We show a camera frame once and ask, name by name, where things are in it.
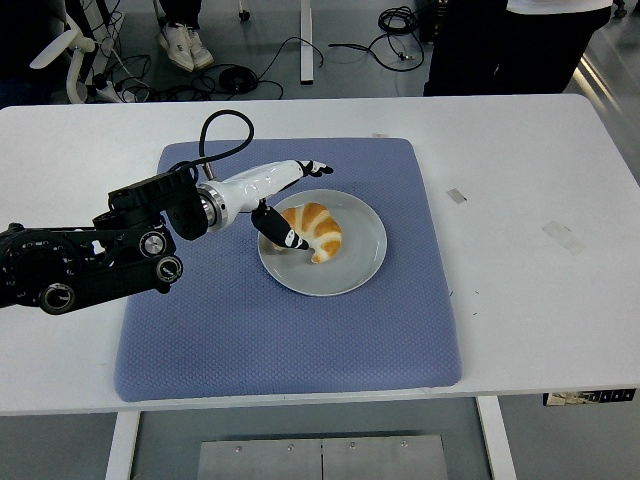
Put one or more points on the black equipment box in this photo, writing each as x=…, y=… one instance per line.
x=429, y=20

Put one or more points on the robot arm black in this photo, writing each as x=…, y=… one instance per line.
x=100, y=260

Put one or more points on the grey metal plate with screws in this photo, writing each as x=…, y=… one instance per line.
x=320, y=460

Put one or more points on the grey round plate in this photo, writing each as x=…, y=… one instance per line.
x=350, y=265

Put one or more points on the person with white shoes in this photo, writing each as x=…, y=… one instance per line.
x=182, y=45

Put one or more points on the black caster wheel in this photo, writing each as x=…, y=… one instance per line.
x=244, y=15

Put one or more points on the white chair frame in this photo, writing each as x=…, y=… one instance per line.
x=75, y=75

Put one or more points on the blue quilted mat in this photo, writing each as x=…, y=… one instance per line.
x=200, y=340

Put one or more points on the white far table leg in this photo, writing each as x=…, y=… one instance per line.
x=306, y=45

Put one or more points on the croissant bread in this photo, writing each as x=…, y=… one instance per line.
x=322, y=225

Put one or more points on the white table leg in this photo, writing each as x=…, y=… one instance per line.
x=306, y=45
x=122, y=445
x=495, y=440

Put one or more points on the person in dark clothing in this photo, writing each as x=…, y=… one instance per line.
x=510, y=50

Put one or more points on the table control panel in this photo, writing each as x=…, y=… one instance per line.
x=590, y=397

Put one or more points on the small grey tape piece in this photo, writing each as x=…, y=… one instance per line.
x=457, y=196

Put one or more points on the large clear tape piece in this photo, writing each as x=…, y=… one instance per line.
x=562, y=237

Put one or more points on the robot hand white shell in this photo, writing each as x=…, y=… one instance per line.
x=255, y=182

